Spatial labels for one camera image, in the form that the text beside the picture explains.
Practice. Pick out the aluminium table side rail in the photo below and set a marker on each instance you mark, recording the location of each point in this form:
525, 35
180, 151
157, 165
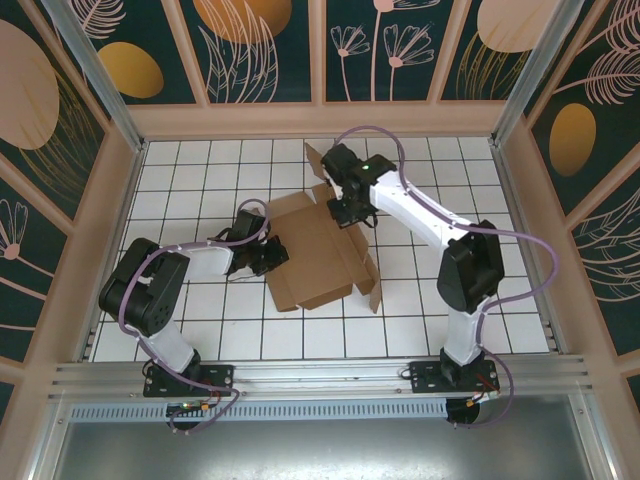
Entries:
509, 190
112, 250

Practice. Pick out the grey sheet metal tray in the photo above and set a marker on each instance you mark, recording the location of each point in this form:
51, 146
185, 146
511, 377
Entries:
320, 450

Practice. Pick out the aluminium mounting rail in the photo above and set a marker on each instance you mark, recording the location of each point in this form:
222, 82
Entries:
320, 377

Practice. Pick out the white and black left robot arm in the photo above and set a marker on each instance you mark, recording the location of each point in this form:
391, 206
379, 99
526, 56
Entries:
167, 347

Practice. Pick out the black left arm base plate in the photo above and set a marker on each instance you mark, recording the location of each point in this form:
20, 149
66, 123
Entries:
220, 380

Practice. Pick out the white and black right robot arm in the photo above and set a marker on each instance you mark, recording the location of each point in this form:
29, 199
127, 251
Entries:
415, 215

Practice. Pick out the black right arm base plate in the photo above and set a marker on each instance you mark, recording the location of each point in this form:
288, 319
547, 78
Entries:
425, 377

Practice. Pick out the aluminium frame post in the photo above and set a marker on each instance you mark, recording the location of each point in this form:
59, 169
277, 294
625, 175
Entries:
533, 75
102, 85

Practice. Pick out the brown cardboard box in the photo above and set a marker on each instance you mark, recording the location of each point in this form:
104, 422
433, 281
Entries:
310, 250

